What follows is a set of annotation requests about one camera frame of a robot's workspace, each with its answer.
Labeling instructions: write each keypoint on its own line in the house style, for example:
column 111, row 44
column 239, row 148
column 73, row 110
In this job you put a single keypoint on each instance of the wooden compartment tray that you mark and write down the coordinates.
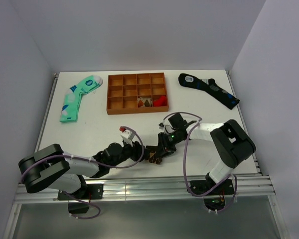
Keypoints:
column 125, row 89

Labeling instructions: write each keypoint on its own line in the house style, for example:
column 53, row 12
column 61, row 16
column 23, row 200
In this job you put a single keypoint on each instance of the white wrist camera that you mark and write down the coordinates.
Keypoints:
column 127, row 135
column 162, row 125

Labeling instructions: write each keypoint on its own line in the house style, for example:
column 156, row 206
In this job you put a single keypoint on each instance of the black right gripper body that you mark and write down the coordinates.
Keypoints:
column 169, row 141

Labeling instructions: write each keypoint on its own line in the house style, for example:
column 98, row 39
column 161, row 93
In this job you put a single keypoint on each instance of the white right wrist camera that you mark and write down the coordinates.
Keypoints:
column 162, row 125

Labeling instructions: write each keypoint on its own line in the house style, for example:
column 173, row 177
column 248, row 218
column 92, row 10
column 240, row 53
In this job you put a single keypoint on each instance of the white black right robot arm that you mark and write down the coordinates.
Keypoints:
column 230, row 140

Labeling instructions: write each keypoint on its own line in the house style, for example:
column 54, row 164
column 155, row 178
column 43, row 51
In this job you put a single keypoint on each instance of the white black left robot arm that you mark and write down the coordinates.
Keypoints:
column 53, row 168

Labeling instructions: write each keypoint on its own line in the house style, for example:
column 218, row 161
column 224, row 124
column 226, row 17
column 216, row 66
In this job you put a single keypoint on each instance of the rolled orange green argyle sock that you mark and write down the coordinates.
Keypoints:
column 144, row 102

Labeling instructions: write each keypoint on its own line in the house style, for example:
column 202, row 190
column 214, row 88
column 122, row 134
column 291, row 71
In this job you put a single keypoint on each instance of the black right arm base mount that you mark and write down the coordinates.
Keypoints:
column 218, row 192

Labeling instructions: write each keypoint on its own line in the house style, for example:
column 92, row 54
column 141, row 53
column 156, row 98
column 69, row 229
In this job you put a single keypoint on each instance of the brown argyle sock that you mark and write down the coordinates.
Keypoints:
column 153, row 154

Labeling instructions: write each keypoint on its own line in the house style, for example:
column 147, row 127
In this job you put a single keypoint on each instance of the mint green patterned sock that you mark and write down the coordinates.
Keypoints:
column 73, row 97

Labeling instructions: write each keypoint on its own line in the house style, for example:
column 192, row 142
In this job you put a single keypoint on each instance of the aluminium table edge rail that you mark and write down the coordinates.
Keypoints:
column 171, row 188

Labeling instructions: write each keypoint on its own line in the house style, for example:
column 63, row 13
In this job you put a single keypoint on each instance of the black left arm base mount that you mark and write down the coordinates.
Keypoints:
column 80, row 202

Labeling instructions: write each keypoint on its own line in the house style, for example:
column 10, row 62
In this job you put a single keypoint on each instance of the black blue sports sock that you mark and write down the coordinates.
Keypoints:
column 210, row 87

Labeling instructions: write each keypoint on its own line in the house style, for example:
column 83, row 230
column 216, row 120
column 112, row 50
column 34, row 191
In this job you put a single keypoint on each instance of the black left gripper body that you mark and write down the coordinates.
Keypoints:
column 128, row 152

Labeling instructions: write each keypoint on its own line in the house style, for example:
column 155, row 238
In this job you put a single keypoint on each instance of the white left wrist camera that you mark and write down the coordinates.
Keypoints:
column 127, row 135

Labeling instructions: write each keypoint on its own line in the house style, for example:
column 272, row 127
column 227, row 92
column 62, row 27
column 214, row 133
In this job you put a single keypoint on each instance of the rolled red sock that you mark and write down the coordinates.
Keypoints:
column 160, row 102

